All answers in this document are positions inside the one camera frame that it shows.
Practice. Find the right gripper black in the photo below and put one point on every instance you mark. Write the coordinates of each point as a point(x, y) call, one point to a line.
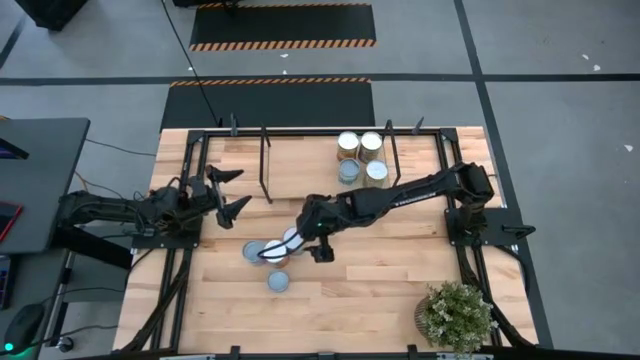
point(317, 222)

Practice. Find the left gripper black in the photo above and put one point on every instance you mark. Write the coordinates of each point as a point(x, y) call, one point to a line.
point(199, 196)

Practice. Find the tin can white lid orange label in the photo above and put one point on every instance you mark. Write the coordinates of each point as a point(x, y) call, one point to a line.
point(275, 250)

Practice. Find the tin can blue-grey lid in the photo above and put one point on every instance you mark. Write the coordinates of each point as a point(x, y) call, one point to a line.
point(278, 281)
point(349, 171)
point(252, 250)

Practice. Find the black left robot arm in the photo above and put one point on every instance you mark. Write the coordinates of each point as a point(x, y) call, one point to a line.
point(100, 210)

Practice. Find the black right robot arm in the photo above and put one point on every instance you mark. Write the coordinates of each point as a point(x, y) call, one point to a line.
point(400, 197)

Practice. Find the black table clamp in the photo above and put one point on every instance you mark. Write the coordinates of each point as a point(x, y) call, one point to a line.
point(234, 352)
point(412, 351)
point(233, 124)
point(417, 126)

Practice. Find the black mat with hazard stripes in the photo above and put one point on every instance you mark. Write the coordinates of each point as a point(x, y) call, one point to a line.
point(260, 105)
point(282, 22)

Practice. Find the black desk leg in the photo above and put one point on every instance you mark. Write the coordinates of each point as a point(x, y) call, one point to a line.
point(100, 250)

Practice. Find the potted plant in woven basket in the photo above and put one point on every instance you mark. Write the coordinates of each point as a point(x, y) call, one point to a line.
point(457, 317)

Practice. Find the dark grey desk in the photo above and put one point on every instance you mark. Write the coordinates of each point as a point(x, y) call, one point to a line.
point(45, 180)

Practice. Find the red phone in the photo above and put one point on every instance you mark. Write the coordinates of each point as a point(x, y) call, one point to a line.
point(7, 217)

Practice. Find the black caster wheel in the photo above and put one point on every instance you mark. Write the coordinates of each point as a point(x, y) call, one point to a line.
point(65, 343)

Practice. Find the black monitor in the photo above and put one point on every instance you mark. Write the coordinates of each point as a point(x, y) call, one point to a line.
point(10, 149)

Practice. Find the dark keyboard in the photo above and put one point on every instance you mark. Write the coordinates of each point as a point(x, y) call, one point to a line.
point(4, 280)

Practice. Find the black computer mouse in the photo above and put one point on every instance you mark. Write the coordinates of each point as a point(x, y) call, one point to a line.
point(22, 327)

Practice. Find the black box on floor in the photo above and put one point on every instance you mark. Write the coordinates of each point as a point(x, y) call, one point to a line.
point(50, 12)

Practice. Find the black aluminium rig frame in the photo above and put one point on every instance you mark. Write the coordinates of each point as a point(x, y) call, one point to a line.
point(240, 133)

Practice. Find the wooden shelf black metal frame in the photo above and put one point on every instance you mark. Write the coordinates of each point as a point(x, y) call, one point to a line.
point(300, 170)

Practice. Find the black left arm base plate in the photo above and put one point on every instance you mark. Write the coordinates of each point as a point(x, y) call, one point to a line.
point(165, 242)

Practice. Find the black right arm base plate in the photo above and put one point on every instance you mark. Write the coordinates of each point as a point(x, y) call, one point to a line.
point(500, 225)

